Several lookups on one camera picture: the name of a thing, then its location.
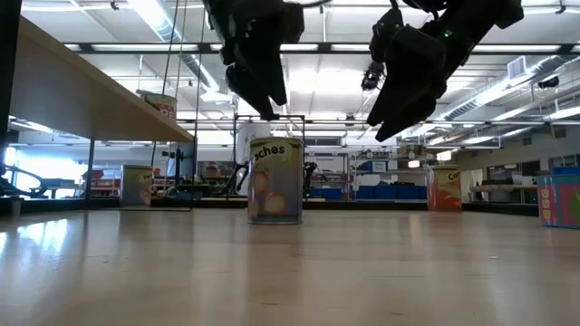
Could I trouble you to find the long ceiling light fixture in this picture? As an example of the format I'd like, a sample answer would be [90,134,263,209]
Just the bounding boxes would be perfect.
[63,42,580,56]

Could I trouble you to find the row of blue bins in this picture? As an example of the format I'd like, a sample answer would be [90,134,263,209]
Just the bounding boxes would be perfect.
[353,182,428,201]

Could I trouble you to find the red storage rack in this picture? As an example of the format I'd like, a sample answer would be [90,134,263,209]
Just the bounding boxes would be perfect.
[83,168,122,199]

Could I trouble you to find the black ceiling-hung device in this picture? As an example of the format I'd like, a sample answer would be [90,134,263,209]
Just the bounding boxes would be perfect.
[361,61,386,91]

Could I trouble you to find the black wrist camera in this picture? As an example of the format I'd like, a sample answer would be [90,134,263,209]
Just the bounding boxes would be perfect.
[284,2,305,45]
[369,6,405,65]

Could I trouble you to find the wooden shelf black metal legs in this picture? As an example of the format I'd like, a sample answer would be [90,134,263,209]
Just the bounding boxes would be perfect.
[8,15,199,213]

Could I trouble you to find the silver air duct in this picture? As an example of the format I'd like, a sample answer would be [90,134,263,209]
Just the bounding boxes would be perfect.
[446,56,580,122]

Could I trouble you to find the corn can orange label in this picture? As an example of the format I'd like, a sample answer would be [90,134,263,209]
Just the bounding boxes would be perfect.
[426,164,463,213]

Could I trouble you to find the wooden background table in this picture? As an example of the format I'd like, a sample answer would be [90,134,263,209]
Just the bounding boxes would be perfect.
[469,182,540,204]

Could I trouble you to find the tin can red label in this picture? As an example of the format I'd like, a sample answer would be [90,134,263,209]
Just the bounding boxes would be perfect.
[135,89,179,122]

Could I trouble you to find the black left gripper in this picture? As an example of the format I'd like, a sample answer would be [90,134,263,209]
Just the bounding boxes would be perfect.
[202,0,289,121]

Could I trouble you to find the black aluminium table frame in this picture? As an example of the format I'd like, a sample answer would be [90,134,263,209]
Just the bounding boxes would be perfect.
[0,197,540,217]

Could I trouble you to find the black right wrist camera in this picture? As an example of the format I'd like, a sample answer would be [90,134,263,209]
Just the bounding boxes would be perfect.
[369,6,405,65]

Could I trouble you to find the blue storage bin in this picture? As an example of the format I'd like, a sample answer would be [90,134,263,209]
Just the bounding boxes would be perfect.
[312,187,344,201]

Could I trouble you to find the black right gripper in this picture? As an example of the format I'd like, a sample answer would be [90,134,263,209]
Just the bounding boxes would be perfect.
[366,4,495,142]

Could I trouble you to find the peaches can purple label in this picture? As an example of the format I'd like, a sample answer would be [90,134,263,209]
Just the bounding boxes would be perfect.
[246,137,305,226]

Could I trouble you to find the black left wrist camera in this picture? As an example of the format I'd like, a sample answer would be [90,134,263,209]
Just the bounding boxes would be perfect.
[284,2,305,45]

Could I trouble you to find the silver ceiling pipe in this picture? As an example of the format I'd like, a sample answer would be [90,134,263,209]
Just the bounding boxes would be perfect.
[129,0,223,94]

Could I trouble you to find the tin can yellowish label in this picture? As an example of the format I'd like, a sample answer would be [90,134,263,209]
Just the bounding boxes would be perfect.
[120,164,154,208]

